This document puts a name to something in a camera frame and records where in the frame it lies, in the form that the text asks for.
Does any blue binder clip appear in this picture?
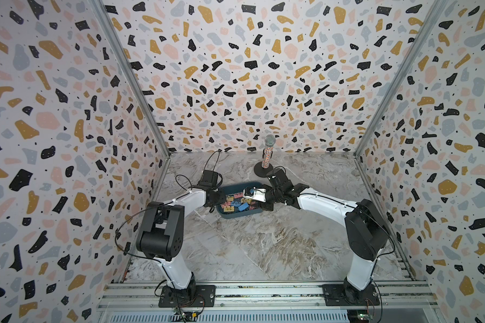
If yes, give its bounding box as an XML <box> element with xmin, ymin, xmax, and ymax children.
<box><xmin>237</xmin><ymin>203</ymin><xmax>250</xmax><ymax>212</ymax></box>

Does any teal plastic storage box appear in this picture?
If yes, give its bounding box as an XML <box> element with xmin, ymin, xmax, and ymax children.
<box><xmin>216</xmin><ymin>181</ymin><xmax>264</xmax><ymax>219</ymax></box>

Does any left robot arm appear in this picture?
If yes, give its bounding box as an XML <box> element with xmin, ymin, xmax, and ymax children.
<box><xmin>136</xmin><ymin>188</ymin><xmax>226</xmax><ymax>292</ymax></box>

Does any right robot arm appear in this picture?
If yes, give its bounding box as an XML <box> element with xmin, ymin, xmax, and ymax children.
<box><xmin>243</xmin><ymin>169</ymin><xmax>391</xmax><ymax>292</ymax></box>

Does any microphone on black stand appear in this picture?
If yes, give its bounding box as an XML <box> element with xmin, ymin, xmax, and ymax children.
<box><xmin>253</xmin><ymin>135</ymin><xmax>276</xmax><ymax>178</ymax></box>

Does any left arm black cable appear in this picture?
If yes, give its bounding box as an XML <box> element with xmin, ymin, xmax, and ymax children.
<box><xmin>114</xmin><ymin>150</ymin><xmax>223</xmax><ymax>263</ymax></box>

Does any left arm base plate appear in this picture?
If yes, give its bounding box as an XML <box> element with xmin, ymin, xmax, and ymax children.
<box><xmin>158</xmin><ymin>285</ymin><xmax>216</xmax><ymax>308</ymax></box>

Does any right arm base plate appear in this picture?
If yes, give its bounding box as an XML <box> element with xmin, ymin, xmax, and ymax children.
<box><xmin>321</xmin><ymin>283</ymin><xmax>381</xmax><ymax>306</ymax></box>

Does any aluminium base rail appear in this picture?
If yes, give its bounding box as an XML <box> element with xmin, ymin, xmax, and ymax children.
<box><xmin>97</xmin><ymin>281</ymin><xmax>445</xmax><ymax>322</ymax></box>

